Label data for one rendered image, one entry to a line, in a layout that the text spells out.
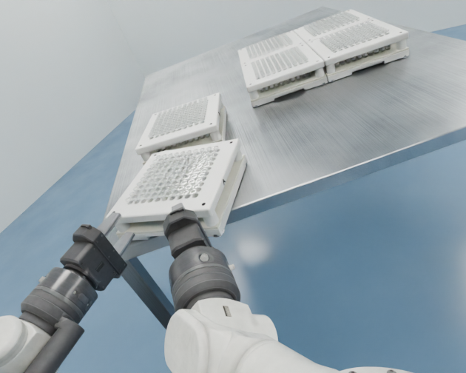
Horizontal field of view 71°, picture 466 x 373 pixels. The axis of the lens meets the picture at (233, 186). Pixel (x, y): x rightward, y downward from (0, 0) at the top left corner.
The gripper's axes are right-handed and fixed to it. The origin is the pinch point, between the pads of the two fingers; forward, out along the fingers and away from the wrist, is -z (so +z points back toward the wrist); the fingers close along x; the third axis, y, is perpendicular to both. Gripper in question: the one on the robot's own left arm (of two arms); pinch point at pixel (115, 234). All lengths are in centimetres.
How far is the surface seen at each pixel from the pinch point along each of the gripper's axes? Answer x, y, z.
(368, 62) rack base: 5, 39, -78
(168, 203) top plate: -0.2, 7.6, -8.6
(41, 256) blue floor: 96, -194, -52
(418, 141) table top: 7, 51, -36
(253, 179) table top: 6.9, 18.1, -24.9
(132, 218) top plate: 0.5, 0.3, -4.9
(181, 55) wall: 53, -222, -360
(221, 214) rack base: 4.4, 17.1, -10.7
